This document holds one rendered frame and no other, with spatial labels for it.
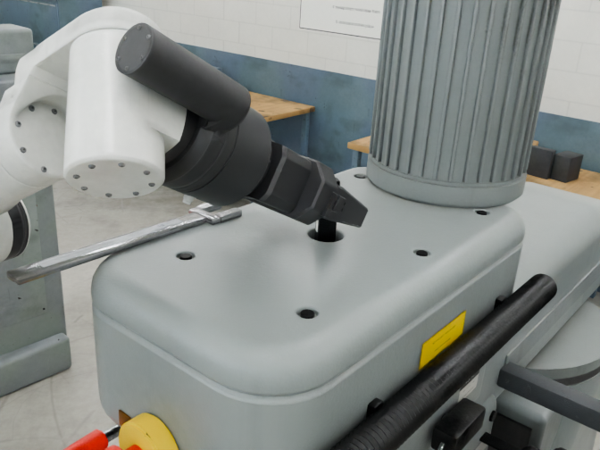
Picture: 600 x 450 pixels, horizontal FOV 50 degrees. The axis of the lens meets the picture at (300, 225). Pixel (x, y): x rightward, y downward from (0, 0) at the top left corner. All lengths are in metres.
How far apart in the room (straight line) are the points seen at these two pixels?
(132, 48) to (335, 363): 0.26
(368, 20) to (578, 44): 1.71
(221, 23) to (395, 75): 6.05
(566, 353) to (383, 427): 0.68
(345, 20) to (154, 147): 5.38
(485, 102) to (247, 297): 0.36
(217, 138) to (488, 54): 0.36
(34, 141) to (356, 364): 0.30
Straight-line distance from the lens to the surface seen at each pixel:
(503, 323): 0.73
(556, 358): 1.18
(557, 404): 0.96
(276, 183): 0.54
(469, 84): 0.74
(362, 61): 5.71
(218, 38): 6.84
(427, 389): 0.60
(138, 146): 0.43
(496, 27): 0.74
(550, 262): 1.06
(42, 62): 0.51
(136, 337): 0.56
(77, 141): 0.44
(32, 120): 0.53
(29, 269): 0.59
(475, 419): 0.78
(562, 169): 4.52
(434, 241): 0.68
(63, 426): 3.45
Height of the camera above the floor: 2.15
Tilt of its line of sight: 23 degrees down
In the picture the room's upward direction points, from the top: 3 degrees clockwise
